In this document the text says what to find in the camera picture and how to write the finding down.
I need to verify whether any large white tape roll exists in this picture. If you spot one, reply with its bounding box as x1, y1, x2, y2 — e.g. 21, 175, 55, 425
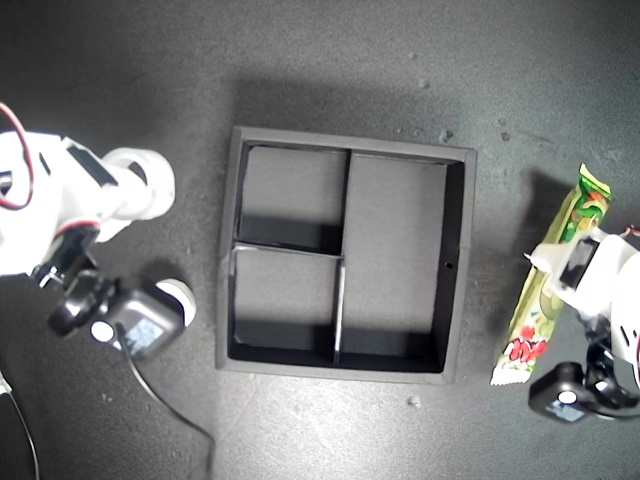
106, 146, 177, 222

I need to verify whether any green printed snack bar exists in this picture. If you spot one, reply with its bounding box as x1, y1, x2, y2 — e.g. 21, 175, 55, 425
489, 162, 613, 387

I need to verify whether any small white tape roll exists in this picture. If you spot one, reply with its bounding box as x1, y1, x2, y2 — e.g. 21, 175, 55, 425
153, 278, 198, 329

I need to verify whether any black tray with wells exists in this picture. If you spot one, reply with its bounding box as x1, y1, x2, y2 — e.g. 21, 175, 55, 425
214, 125, 479, 387

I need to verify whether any red arm wire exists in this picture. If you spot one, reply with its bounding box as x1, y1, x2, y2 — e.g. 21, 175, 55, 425
0, 101, 35, 211

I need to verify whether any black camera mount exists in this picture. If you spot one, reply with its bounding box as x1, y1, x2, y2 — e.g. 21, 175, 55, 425
33, 227, 122, 337
583, 338, 637, 412

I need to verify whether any black camera cable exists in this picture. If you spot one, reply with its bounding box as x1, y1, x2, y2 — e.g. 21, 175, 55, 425
115, 322, 218, 480

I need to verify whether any thin black cable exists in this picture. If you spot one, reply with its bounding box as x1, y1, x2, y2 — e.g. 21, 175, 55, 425
0, 369, 41, 480

